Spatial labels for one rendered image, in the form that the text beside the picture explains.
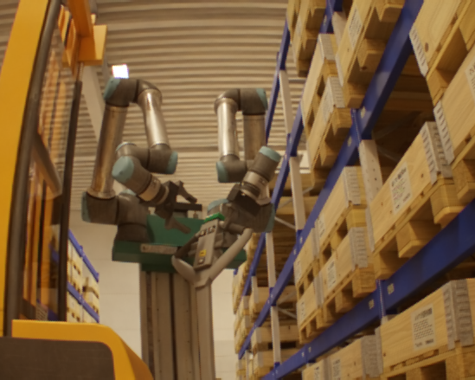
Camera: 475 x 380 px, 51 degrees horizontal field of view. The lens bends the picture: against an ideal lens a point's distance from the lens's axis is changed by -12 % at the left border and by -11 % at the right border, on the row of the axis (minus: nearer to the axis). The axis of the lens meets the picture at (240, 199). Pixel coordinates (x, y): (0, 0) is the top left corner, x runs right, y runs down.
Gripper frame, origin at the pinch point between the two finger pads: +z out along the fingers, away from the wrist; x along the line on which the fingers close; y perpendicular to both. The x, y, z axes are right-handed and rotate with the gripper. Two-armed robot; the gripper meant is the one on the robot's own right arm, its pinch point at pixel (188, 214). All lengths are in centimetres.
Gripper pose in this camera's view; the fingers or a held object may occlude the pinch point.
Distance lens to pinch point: 207.9
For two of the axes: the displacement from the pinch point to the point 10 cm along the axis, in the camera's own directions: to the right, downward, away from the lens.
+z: 6.7, 5.0, 5.5
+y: 7.3, -3.1, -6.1
